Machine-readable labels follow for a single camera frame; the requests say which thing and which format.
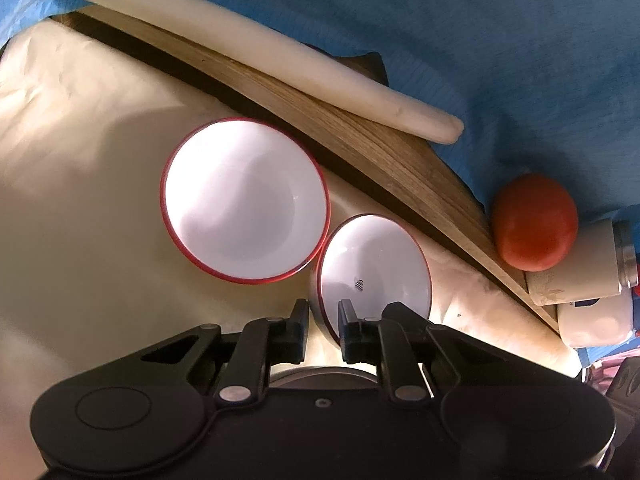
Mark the white water bottle blue lid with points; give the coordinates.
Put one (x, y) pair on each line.
(595, 320)

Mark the white paper roll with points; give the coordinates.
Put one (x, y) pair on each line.
(260, 35)

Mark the cream table cover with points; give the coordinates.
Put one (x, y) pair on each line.
(90, 210)

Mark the blue jacket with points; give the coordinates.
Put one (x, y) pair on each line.
(475, 35)

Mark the white thermos flask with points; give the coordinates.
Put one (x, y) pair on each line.
(580, 270)

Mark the white bowl red rim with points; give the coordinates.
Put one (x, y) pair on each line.
(245, 200)
(375, 265)

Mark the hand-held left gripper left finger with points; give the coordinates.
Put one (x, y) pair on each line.
(300, 332)

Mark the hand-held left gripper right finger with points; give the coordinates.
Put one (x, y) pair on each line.
(346, 332)

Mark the steel bowl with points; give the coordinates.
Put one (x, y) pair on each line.
(325, 376)

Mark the wooden board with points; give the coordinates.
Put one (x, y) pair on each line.
(380, 160)

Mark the orange tomato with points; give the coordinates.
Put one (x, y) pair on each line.
(535, 222)

